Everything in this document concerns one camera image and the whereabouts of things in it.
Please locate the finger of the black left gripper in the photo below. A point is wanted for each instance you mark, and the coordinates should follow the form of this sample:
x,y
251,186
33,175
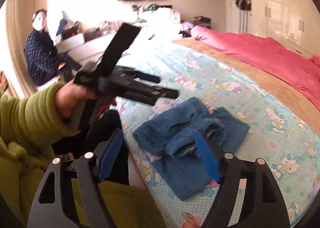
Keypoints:
x,y
132,72
143,93

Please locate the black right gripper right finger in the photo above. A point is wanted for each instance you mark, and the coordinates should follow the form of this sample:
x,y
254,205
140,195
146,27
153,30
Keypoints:
x,y
263,204

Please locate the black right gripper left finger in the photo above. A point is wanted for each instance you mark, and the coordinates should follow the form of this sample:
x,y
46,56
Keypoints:
x,y
54,204

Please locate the blue denim pants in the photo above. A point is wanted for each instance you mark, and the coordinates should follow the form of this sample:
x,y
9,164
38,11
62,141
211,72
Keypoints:
x,y
169,140

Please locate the green sleeve left forearm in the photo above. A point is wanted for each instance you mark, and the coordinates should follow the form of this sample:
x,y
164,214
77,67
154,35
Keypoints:
x,y
29,127

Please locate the left hand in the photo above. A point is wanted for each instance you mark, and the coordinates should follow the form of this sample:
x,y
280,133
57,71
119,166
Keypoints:
x,y
69,95

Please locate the right hand thumb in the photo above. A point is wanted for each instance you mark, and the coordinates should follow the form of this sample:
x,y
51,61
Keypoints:
x,y
190,221

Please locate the white drawer cabinet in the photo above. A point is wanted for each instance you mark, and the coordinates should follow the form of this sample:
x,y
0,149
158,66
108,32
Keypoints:
x,y
161,24

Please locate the seated person in dark sweater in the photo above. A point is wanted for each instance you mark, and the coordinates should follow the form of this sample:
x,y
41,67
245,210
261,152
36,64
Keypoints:
x,y
43,60

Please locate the Hello Kitty blue bed sheet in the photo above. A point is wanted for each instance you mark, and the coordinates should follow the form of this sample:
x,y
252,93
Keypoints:
x,y
235,112

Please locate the beige plush blanket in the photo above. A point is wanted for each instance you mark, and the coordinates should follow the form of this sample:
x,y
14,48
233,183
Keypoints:
x,y
286,94

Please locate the white door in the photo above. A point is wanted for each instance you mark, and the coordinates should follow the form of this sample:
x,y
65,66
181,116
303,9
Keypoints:
x,y
239,16

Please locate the pink duvet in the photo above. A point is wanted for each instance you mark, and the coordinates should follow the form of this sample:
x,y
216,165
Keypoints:
x,y
268,55

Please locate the white wardrobe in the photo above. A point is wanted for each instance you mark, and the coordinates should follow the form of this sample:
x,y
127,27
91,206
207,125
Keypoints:
x,y
293,23

